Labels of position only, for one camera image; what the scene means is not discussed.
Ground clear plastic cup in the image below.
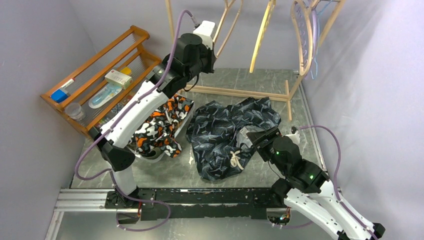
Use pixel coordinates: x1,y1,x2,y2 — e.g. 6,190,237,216
64,102,85,121

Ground orange wooden shelf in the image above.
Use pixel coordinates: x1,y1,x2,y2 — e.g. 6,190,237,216
40,25,162,136

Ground blue box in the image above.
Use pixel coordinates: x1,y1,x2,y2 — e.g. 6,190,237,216
50,88,70,104

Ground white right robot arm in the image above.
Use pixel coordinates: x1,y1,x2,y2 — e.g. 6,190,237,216
246,127,386,240

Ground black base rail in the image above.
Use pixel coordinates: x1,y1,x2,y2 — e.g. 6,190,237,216
104,187,286,221

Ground wooden clothes rack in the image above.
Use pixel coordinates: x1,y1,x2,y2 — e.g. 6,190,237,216
164,0,346,121

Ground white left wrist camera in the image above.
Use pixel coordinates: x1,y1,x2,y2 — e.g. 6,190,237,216
192,20,217,50

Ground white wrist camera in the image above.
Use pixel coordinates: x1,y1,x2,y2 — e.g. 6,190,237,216
192,20,217,50
285,126,301,145

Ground light wooden hanger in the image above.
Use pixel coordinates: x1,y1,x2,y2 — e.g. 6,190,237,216
212,0,245,58

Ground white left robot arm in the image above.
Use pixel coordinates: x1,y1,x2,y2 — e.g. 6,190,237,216
89,32,216,208

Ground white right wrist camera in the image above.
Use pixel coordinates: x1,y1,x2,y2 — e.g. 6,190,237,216
285,126,301,145

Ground white plastic laundry basket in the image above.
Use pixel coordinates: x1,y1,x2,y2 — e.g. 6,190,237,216
117,92,196,164

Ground white medicine box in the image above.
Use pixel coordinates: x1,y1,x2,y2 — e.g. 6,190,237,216
104,69,133,90

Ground cream yellow hanger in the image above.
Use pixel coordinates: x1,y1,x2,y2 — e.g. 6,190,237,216
249,0,277,74

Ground blue blister pack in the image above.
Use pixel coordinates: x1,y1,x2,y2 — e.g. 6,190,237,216
88,83,123,109

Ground orange camo shorts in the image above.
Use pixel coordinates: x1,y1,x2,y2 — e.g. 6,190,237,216
127,94,196,159

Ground dark patterned shorts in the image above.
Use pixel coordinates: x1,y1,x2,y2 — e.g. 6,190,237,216
186,97,281,181

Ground light blue wire hanger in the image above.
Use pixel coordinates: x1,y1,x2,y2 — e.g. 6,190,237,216
310,0,333,80

